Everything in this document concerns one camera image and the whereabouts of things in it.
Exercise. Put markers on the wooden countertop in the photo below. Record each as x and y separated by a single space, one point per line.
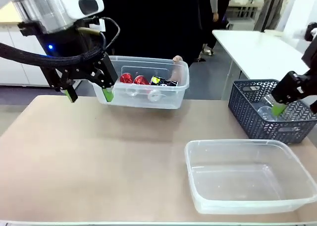
10 15

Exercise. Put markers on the crushed clear plastic bottle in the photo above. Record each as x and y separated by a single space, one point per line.
132 91
154 95

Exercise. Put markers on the hanging beige garment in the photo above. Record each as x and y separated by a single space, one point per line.
271 8

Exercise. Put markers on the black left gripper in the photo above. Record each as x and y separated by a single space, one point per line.
64 45

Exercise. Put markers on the person in black coat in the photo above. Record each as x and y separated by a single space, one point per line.
148 20

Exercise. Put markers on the clear plastic bin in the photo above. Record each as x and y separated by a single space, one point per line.
247 186
158 97

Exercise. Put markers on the white work table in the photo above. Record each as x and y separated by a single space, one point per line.
260 47

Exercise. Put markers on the white cabinet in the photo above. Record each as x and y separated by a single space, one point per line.
15 70

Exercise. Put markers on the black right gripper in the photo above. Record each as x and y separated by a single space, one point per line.
312 70

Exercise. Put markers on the person in high heels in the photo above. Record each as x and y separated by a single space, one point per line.
213 25

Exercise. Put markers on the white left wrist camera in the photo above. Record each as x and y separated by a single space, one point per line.
99 25

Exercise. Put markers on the crushed black can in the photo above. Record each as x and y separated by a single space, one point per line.
163 81

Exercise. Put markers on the person's hand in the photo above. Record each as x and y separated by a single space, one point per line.
177 58

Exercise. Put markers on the crushed red can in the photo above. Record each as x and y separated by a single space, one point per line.
141 80
126 78

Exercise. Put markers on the dark grey woven basket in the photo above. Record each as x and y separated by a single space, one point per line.
247 112

